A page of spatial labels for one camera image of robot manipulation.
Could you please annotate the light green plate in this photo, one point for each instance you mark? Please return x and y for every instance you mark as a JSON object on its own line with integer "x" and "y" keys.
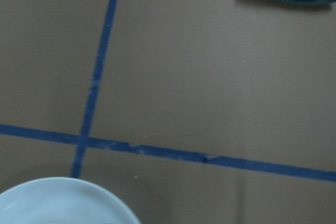
{"x": 63, "y": 200}

